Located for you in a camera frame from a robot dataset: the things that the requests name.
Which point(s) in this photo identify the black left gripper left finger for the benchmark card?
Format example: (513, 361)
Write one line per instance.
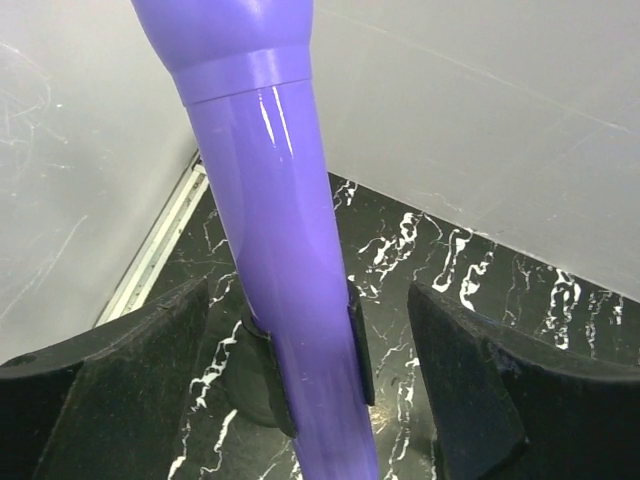
(108, 403)

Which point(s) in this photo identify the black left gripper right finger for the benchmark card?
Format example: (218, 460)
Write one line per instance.
(509, 406)

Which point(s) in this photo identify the black clamp arm purple mic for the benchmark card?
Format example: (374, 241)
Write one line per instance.
(253, 379)

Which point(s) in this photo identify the purple microphone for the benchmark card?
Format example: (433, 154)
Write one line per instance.
(243, 71)

